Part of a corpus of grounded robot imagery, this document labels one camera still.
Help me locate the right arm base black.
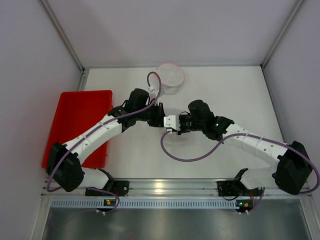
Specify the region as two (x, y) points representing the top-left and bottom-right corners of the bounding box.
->
(217, 168), (263, 197)

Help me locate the white mesh laundry bag pink trim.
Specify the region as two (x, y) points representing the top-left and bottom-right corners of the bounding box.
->
(156, 63), (186, 95)

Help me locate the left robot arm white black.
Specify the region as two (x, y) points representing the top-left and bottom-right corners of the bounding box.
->
(46, 88), (165, 192)

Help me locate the red plastic bin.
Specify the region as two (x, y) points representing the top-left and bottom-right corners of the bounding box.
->
(42, 90), (113, 169)

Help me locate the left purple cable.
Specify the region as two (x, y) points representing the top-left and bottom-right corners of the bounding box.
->
(46, 71), (162, 214)

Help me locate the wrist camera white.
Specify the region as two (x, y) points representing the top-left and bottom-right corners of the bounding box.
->
(148, 85), (159, 100)
(163, 115), (181, 134)

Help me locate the spare white mesh laundry bag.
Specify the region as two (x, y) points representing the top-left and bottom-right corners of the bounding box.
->
(161, 105), (193, 146)

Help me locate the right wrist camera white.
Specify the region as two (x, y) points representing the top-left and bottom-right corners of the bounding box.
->
(163, 115), (181, 134)

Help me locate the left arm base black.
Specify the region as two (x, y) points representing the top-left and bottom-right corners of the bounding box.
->
(85, 180), (130, 197)

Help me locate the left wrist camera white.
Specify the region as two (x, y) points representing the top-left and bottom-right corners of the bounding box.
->
(148, 85), (159, 100)

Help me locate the slotted cable duct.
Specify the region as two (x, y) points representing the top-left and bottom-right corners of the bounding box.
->
(51, 198), (252, 210)

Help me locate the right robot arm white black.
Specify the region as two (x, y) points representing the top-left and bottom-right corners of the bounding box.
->
(178, 99), (313, 195)

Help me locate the aluminium mounting rail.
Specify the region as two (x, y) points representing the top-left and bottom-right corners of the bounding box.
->
(40, 178), (311, 199)

